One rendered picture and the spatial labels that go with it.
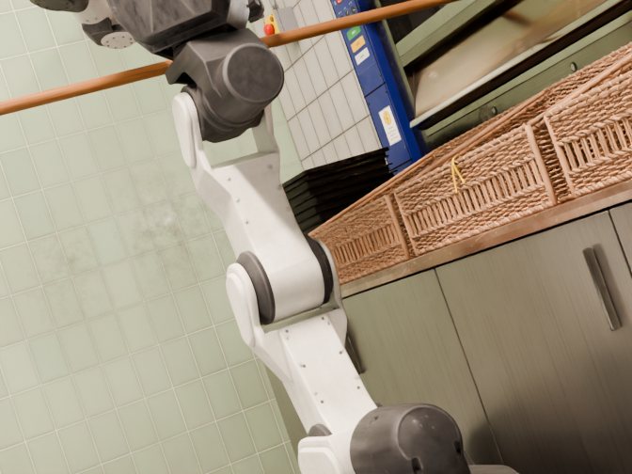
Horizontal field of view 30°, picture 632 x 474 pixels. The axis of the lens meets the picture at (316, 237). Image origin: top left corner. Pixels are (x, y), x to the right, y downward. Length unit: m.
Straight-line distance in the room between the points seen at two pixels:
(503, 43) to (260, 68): 1.01
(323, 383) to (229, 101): 0.54
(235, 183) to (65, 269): 1.75
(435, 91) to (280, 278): 1.23
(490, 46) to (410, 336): 0.82
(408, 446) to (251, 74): 0.70
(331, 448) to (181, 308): 2.00
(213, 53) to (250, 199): 0.28
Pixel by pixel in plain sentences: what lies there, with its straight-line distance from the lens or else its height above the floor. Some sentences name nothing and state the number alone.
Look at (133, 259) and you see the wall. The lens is 3.95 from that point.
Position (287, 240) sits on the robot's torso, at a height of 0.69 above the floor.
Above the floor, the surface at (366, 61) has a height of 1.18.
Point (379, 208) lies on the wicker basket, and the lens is 2.66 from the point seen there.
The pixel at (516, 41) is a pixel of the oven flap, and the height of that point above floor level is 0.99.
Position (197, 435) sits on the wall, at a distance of 3.95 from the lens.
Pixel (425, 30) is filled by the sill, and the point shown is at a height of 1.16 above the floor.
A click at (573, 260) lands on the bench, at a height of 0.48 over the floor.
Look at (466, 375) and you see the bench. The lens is 2.43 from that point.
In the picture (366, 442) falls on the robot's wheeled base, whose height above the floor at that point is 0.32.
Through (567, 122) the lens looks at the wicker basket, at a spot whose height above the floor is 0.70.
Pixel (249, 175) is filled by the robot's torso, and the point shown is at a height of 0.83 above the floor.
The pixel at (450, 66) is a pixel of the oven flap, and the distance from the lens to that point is 3.21.
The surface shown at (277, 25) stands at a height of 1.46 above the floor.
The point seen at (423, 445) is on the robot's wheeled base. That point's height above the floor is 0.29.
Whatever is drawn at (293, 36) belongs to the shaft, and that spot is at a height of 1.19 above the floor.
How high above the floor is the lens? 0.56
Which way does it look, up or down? 3 degrees up
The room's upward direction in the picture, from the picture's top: 19 degrees counter-clockwise
